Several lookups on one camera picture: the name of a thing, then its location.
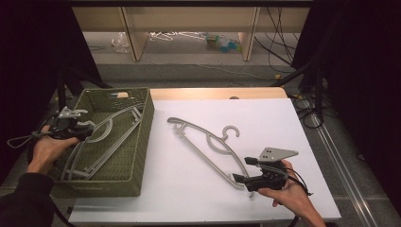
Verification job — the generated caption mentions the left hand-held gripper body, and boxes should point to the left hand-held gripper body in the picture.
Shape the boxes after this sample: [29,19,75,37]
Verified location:
[48,106,89,142]

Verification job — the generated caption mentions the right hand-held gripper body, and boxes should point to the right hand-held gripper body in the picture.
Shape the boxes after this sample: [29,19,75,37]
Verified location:
[245,147,299,193]

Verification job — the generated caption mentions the grey plastic clothes hanger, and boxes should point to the grey plastic clothes hanger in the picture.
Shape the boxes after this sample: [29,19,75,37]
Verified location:
[166,116,255,199]
[61,103,145,183]

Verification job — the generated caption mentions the green woven storage basket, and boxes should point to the green woven storage basket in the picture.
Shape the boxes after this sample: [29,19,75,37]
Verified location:
[51,87,156,199]

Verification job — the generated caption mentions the person's right hand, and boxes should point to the person's right hand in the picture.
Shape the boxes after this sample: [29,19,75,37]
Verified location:
[257,158,317,216]

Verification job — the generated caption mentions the person's left hand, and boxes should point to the person's left hand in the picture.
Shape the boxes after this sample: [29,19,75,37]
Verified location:
[26,125,80,175]

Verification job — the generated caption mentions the black metal stand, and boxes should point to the black metal stand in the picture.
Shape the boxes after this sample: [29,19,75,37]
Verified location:
[56,64,112,112]
[270,58,326,127]

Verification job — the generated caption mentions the black curtain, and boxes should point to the black curtain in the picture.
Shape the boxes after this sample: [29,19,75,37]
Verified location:
[291,0,401,187]
[0,0,103,187]

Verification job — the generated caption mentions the clear plastic bag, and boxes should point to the clear plastic bag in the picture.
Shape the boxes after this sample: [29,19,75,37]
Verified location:
[110,31,131,54]

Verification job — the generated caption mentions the colourful plastic bag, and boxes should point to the colourful plastic bag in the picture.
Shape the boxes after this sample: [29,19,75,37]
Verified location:
[205,32,243,54]

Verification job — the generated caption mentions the white hangers on floor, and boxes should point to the white hangers on floor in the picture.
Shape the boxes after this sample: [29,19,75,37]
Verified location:
[148,30,206,43]

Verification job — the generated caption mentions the light wooden shelf unit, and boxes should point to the light wooden shelf unit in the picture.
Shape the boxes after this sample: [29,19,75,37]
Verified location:
[72,6,312,62]

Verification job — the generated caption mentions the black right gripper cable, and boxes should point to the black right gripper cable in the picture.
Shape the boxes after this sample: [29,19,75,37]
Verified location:
[284,167,314,197]

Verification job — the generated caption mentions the grey left gripper cable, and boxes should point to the grey left gripper cable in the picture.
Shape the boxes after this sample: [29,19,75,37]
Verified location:
[7,130,52,149]

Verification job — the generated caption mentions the aluminium floor rail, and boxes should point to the aluminium floor rail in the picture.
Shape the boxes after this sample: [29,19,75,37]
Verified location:
[309,113,380,227]

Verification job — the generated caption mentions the coiled black floor cables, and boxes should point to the coiled black floor cables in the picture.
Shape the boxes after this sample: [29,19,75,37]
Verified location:
[292,94,327,131]

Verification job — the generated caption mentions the white floor cable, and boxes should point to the white floor cable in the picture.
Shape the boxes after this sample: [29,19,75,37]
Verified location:
[198,63,280,80]

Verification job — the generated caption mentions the black hanging cables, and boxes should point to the black hanging cables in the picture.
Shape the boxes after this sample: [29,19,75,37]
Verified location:
[253,7,301,68]

